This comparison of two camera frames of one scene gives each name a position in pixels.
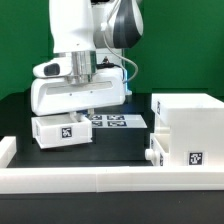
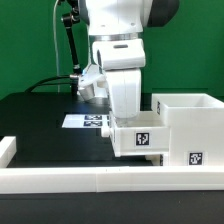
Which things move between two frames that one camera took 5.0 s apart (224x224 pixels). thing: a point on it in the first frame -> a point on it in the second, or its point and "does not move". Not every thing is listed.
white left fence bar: [8, 148] does not move
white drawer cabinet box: [195, 123] does not move
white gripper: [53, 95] -> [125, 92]
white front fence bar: [110, 179] does not move
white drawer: [52, 131] -> [140, 136]
